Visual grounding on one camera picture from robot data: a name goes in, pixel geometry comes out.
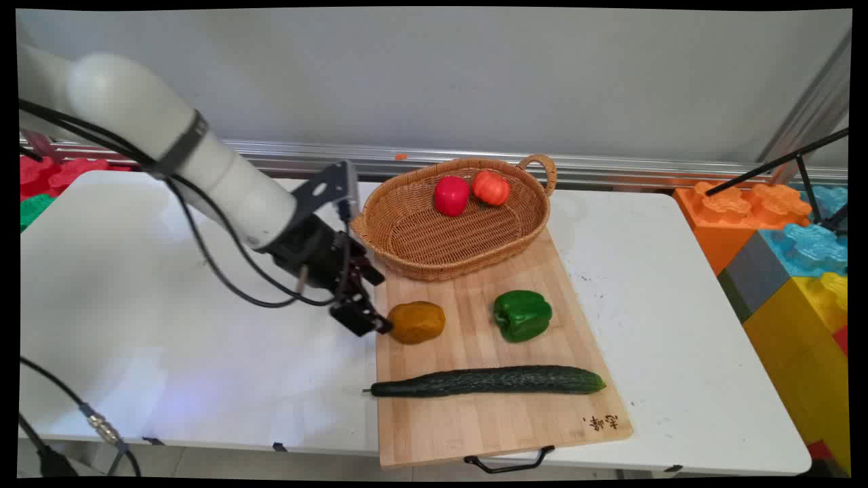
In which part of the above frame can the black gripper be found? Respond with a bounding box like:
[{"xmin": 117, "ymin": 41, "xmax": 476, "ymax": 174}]
[{"xmin": 260, "ymin": 214, "xmax": 394, "ymax": 338}]

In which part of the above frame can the brown potato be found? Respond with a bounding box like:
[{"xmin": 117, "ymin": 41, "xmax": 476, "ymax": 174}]
[{"xmin": 387, "ymin": 301, "xmax": 447, "ymax": 345}]

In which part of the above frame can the woven wicker basket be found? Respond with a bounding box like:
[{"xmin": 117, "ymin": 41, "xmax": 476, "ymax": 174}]
[{"xmin": 350, "ymin": 154, "xmax": 558, "ymax": 283}]

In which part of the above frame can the red apple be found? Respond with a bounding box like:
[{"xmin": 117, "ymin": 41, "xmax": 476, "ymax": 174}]
[{"xmin": 434, "ymin": 176, "xmax": 471, "ymax": 218}]

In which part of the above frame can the wooden cutting board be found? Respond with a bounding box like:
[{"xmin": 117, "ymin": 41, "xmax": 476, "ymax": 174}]
[{"xmin": 372, "ymin": 226, "xmax": 634, "ymax": 474}]

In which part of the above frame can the dark green cucumber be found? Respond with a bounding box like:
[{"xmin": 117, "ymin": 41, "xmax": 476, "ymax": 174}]
[{"xmin": 363, "ymin": 365, "xmax": 607, "ymax": 399}]

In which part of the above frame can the green bell pepper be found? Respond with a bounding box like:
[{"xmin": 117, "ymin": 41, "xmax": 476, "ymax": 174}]
[{"xmin": 492, "ymin": 290, "xmax": 553, "ymax": 343}]

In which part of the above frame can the orange tomato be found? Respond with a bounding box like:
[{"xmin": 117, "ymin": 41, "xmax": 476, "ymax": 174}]
[{"xmin": 472, "ymin": 169, "xmax": 511, "ymax": 207}]

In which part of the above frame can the red foam block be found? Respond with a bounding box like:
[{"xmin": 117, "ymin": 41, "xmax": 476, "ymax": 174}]
[{"xmin": 19, "ymin": 156, "xmax": 134, "ymax": 201}]

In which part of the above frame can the green foam block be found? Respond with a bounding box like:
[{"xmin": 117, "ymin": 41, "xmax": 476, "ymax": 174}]
[{"xmin": 19, "ymin": 194, "xmax": 56, "ymax": 232}]

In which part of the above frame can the orange foam block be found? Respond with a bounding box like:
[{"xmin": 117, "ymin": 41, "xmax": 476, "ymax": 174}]
[{"xmin": 673, "ymin": 180, "xmax": 813, "ymax": 276}]

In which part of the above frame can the grey foam block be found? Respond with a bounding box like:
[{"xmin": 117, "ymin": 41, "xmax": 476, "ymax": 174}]
[{"xmin": 717, "ymin": 232, "xmax": 791, "ymax": 323}]

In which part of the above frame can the black tripod stand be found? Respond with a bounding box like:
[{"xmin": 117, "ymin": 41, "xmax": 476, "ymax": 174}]
[{"xmin": 705, "ymin": 127, "xmax": 850, "ymax": 235}]

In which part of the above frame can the blue foam block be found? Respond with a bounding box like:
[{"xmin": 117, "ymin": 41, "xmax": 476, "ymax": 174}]
[{"xmin": 759, "ymin": 184, "xmax": 850, "ymax": 277}]

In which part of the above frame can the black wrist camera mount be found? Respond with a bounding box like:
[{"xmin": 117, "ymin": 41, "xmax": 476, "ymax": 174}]
[{"xmin": 293, "ymin": 160, "xmax": 361, "ymax": 222}]

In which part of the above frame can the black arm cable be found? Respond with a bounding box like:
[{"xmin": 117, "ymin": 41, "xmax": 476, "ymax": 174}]
[{"xmin": 18, "ymin": 99, "xmax": 340, "ymax": 309}]

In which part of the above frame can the aluminium frame rail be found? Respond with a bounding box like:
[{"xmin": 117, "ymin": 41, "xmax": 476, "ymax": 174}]
[{"xmin": 19, "ymin": 133, "xmax": 848, "ymax": 192}]

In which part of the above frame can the black cable with metal connector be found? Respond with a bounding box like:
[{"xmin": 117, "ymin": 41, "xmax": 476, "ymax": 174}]
[{"xmin": 19, "ymin": 357, "xmax": 143, "ymax": 478}]

